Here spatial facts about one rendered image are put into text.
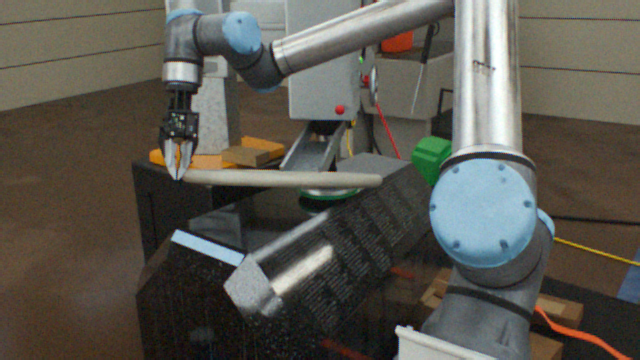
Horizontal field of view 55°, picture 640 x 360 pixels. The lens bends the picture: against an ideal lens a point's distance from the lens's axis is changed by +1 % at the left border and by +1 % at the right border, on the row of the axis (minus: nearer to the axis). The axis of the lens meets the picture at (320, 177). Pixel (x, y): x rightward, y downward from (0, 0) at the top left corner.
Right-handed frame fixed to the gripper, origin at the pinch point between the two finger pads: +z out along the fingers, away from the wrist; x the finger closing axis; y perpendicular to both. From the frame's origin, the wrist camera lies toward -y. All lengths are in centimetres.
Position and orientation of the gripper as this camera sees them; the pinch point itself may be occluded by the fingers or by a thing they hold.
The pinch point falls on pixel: (176, 174)
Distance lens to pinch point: 145.3
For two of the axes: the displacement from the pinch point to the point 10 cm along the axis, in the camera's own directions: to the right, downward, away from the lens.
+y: 3.4, -0.3, -9.4
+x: 9.4, 0.6, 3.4
